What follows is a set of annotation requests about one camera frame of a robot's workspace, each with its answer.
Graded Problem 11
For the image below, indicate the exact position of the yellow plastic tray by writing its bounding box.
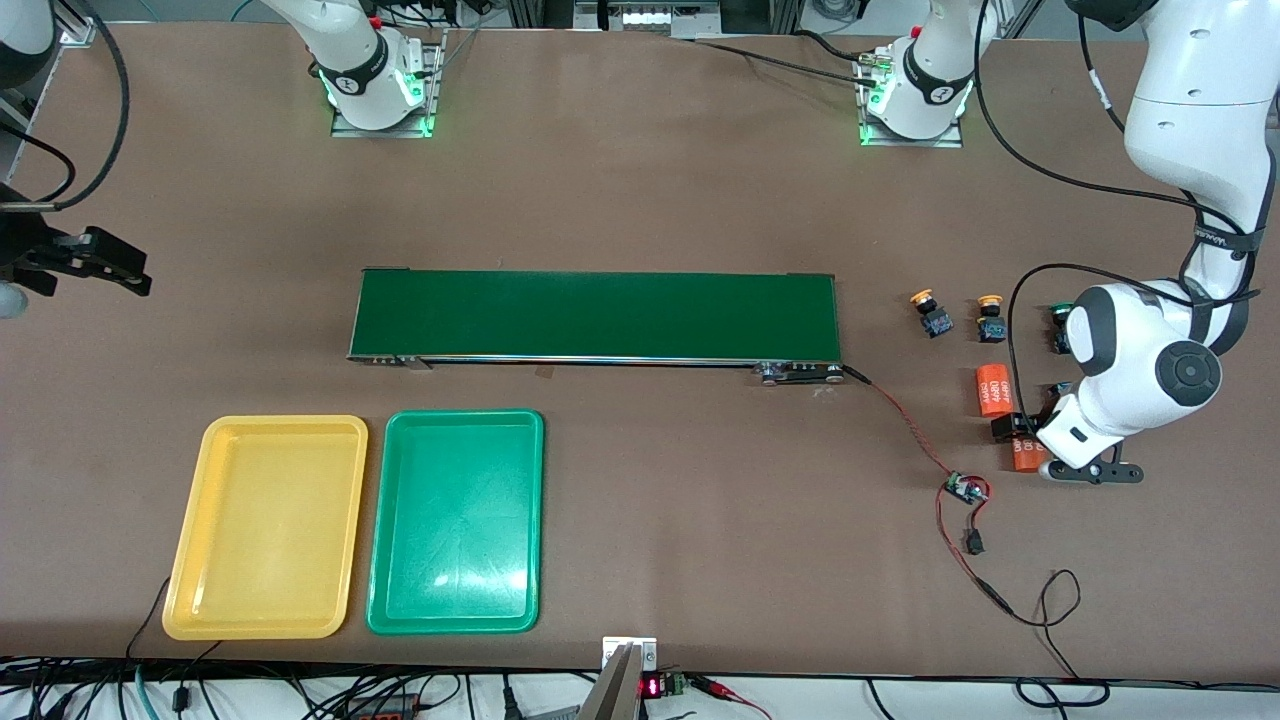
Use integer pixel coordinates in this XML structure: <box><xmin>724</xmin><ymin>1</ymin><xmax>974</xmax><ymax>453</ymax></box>
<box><xmin>162</xmin><ymin>414</ymin><xmax>370</xmax><ymax>641</ymax></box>

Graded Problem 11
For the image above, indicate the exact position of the red clip lead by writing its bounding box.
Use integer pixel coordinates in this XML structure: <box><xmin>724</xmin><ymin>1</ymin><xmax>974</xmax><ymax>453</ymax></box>
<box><xmin>690</xmin><ymin>676</ymin><xmax>776</xmax><ymax>720</ymax></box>

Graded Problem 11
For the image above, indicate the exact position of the green conveyor belt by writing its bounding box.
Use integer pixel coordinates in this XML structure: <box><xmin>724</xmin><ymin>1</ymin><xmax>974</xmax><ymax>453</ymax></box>
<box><xmin>346</xmin><ymin>267</ymin><xmax>849</xmax><ymax>386</ymax></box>

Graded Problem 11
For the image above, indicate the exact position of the green plastic tray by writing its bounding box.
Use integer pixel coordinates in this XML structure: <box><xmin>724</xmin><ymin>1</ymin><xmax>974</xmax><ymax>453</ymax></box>
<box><xmin>366</xmin><ymin>408</ymin><xmax>546</xmax><ymax>636</ymax></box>

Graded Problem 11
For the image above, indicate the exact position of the grey control box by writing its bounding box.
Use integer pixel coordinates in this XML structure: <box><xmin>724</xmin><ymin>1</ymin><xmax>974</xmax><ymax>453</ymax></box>
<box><xmin>573</xmin><ymin>0</ymin><xmax>723</xmax><ymax>36</ymax></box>

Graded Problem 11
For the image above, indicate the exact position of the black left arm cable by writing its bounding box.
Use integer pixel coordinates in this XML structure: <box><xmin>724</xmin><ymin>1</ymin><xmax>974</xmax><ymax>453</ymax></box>
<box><xmin>972</xmin><ymin>0</ymin><xmax>1263</xmax><ymax>421</ymax></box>

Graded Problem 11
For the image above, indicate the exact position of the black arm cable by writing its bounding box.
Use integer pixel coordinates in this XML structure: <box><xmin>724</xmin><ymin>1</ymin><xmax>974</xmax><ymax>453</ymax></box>
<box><xmin>0</xmin><ymin>0</ymin><xmax>131</xmax><ymax>213</ymax></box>
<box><xmin>972</xmin><ymin>0</ymin><xmax>1263</xmax><ymax>421</ymax></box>

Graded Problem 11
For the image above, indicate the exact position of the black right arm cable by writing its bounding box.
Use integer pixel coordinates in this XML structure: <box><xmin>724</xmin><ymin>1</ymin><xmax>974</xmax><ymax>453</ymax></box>
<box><xmin>0</xmin><ymin>0</ymin><xmax>131</xmax><ymax>213</ymax></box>

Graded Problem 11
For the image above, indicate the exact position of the red black wire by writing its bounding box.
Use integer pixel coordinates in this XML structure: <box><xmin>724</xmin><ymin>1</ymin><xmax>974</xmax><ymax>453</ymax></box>
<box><xmin>838</xmin><ymin>364</ymin><xmax>1111</xmax><ymax>709</ymax></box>

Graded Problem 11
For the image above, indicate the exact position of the aluminium frame profile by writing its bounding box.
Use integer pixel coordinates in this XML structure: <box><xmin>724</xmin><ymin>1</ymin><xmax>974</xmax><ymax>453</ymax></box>
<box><xmin>55</xmin><ymin>0</ymin><xmax>101</xmax><ymax>46</ymax></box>

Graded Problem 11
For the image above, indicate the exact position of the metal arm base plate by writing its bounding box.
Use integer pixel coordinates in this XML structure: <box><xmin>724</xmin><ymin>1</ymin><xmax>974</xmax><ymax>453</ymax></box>
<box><xmin>860</xmin><ymin>50</ymin><xmax>966</xmax><ymax>149</ymax></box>
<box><xmin>330</xmin><ymin>28</ymin><xmax>448</xmax><ymax>139</ymax></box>

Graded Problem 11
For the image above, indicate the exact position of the black table cable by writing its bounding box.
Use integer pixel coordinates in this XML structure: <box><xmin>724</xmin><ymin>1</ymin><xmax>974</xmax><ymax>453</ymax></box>
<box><xmin>690</xmin><ymin>28</ymin><xmax>891</xmax><ymax>91</ymax></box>

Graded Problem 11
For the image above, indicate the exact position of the grey metal bracket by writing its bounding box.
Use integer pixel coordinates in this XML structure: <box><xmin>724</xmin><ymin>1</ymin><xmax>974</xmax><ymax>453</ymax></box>
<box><xmin>578</xmin><ymin>636</ymin><xmax>659</xmax><ymax>720</ymax></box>

